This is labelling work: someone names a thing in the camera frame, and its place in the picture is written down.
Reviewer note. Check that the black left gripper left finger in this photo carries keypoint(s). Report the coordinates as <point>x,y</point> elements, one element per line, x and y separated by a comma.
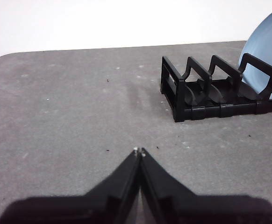
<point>108,200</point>

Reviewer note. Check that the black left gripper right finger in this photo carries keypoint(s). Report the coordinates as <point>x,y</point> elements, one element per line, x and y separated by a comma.
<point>173,203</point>

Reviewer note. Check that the black plate rack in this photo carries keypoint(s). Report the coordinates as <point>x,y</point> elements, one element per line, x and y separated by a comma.
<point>206,112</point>

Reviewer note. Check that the blue round plate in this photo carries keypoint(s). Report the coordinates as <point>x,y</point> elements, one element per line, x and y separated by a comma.
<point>266,39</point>

